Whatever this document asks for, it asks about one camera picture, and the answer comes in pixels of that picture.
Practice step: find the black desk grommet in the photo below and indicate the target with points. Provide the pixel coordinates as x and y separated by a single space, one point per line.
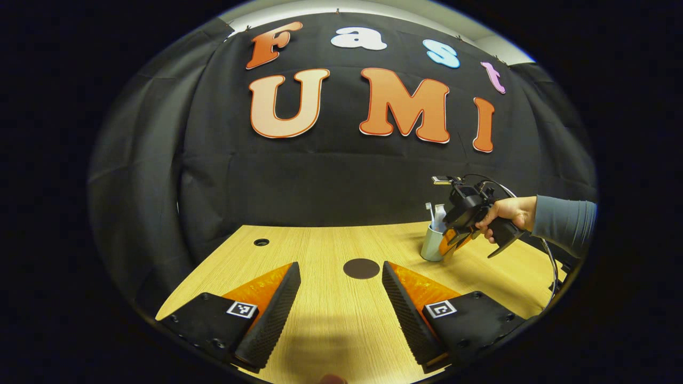
261 242

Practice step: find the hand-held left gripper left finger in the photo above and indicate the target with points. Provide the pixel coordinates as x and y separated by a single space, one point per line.
272 320

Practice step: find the white toothbrush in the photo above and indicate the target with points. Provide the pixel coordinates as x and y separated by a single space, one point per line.
429 210

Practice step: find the white toothpaste tube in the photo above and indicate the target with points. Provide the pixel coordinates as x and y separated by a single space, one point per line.
439 216

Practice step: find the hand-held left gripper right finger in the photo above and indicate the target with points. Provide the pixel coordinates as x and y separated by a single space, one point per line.
408 322

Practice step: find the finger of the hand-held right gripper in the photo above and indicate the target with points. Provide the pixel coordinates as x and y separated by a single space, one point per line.
453 242

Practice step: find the wooden desktop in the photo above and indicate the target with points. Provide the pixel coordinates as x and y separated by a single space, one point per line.
331 298

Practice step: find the black backdrop cloth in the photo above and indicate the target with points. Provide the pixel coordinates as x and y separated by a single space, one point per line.
331 181

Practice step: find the dark round coaster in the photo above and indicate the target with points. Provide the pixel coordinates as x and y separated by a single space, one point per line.
361 268

